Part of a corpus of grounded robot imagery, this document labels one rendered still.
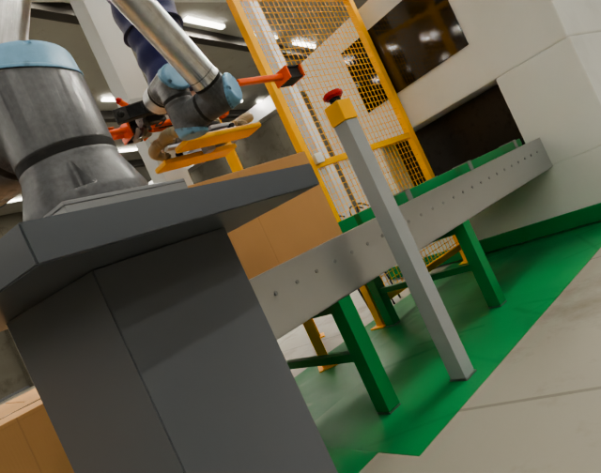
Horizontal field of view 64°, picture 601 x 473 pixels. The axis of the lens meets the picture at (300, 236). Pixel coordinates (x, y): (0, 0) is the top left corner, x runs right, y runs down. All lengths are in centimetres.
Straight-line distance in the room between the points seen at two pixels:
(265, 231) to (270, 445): 103
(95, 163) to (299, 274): 88
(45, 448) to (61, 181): 77
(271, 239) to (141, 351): 110
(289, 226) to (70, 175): 110
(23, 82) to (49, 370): 41
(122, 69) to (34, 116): 236
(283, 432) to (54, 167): 50
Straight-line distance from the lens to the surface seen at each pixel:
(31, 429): 134
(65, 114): 78
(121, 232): 50
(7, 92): 81
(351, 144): 160
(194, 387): 67
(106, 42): 319
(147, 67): 195
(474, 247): 224
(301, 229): 176
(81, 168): 74
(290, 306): 145
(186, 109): 145
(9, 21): 115
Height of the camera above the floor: 64
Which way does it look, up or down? level
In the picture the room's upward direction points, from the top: 25 degrees counter-clockwise
